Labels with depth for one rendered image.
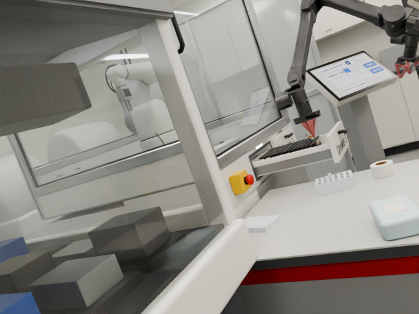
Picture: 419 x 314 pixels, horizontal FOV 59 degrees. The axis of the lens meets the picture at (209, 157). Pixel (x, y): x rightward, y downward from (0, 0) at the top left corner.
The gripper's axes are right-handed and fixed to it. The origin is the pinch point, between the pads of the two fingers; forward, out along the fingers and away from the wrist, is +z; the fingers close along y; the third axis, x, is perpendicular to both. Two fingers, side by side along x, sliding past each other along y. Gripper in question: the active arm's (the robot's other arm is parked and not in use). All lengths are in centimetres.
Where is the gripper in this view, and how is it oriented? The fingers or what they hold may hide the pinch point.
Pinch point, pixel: (313, 135)
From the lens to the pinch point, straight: 160.0
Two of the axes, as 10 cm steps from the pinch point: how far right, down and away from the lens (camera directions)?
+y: 7.9, -2.7, -5.5
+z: 3.5, 9.4, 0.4
